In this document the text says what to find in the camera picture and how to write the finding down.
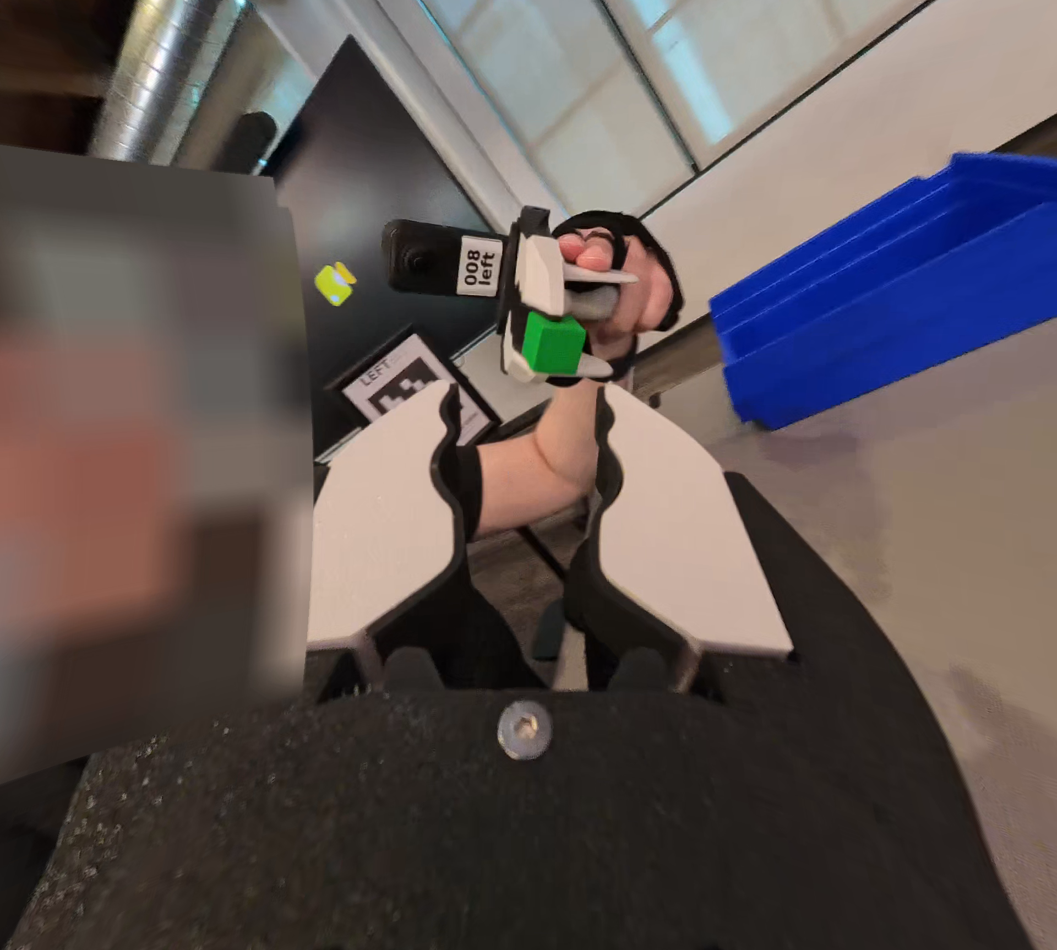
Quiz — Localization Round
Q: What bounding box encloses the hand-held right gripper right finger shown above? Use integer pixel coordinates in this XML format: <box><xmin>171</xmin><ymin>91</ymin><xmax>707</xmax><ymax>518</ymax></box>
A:
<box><xmin>565</xmin><ymin>387</ymin><xmax>796</xmax><ymax>691</ymax></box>

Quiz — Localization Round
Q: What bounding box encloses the blue plastic bin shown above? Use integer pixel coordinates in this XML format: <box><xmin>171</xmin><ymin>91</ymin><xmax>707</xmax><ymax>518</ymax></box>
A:
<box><xmin>709</xmin><ymin>151</ymin><xmax>1057</xmax><ymax>431</ymax></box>

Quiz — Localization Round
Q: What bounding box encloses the person's left hand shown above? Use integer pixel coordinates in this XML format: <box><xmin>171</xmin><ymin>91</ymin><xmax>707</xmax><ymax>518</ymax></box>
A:
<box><xmin>557</xmin><ymin>227</ymin><xmax>674</xmax><ymax>389</ymax></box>

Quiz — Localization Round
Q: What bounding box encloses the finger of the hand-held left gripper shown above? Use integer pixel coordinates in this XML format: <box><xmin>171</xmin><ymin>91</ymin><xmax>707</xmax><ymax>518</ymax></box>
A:
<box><xmin>514</xmin><ymin>234</ymin><xmax>569</xmax><ymax>317</ymax></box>
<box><xmin>502</xmin><ymin>316</ymin><xmax>615</xmax><ymax>387</ymax></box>

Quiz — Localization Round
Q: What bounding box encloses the large grid window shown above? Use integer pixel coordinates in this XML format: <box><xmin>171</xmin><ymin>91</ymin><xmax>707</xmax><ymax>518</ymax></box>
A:
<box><xmin>363</xmin><ymin>0</ymin><xmax>1057</xmax><ymax>216</ymax></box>

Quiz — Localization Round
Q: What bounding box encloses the person's left forearm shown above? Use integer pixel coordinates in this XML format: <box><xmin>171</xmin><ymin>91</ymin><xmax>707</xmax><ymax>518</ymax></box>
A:
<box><xmin>475</xmin><ymin>380</ymin><xmax>629</xmax><ymax>536</ymax></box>

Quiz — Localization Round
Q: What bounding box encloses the black framed marker sign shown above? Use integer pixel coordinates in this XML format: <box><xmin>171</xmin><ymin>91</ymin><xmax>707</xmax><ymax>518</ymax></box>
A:
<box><xmin>326</xmin><ymin>326</ymin><xmax>500</xmax><ymax>464</ymax></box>

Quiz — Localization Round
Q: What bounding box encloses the green wooden cube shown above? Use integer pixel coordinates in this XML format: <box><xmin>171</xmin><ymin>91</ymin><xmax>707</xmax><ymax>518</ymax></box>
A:
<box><xmin>522</xmin><ymin>312</ymin><xmax>587</xmax><ymax>377</ymax></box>

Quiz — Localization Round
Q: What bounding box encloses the silver spiral ceiling duct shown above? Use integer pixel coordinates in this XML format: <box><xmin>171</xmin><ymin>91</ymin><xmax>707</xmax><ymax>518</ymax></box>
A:
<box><xmin>86</xmin><ymin>0</ymin><xmax>274</xmax><ymax>162</ymax></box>

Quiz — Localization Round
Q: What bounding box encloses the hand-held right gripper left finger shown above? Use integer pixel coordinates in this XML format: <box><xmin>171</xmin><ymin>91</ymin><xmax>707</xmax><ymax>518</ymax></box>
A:
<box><xmin>307</xmin><ymin>380</ymin><xmax>480</xmax><ymax>687</ymax></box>

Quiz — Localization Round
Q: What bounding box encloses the dark panel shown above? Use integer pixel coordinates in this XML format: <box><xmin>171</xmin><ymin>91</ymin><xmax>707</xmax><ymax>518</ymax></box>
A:
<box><xmin>268</xmin><ymin>35</ymin><xmax>513</xmax><ymax>389</ymax></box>

